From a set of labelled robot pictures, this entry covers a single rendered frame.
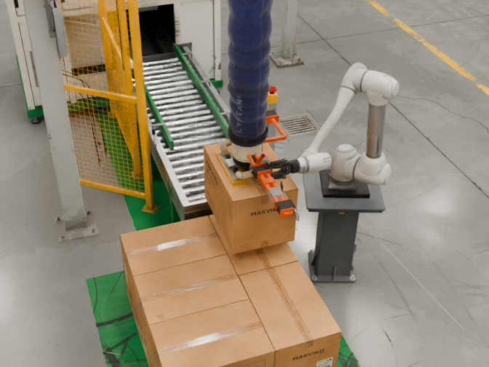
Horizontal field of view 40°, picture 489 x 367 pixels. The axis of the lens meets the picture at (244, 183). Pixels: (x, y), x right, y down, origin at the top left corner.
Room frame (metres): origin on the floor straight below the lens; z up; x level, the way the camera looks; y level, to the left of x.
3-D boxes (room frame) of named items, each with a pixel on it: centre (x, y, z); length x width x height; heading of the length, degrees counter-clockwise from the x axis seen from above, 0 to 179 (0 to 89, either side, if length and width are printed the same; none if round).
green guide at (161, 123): (4.94, 0.87, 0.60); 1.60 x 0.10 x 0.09; 21
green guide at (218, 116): (5.13, 0.36, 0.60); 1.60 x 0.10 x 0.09; 21
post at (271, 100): (4.32, -0.19, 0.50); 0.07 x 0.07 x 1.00; 21
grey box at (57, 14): (3.98, 1.19, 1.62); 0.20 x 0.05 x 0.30; 21
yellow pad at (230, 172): (3.27, 0.08, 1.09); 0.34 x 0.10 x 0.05; 20
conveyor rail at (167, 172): (4.59, 0.79, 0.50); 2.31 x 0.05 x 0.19; 21
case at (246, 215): (3.30, -0.03, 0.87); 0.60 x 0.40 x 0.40; 19
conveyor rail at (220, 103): (4.82, 0.19, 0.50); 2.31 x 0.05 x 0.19; 21
